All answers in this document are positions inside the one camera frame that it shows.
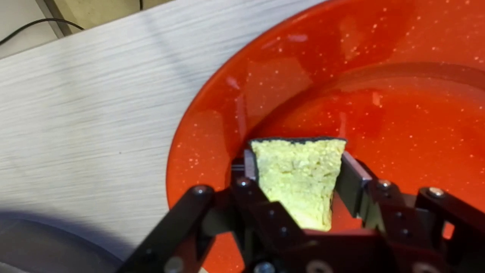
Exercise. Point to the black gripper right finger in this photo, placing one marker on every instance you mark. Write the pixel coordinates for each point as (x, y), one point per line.
(364, 194)

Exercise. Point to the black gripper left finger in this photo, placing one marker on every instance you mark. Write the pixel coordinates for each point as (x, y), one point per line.
(250, 176)

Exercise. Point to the yellow sponge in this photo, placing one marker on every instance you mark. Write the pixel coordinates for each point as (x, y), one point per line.
(297, 176)

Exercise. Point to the large red plate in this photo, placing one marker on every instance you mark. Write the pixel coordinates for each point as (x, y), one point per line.
(379, 76)

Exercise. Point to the black frying pan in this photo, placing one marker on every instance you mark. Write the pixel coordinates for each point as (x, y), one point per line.
(46, 247)

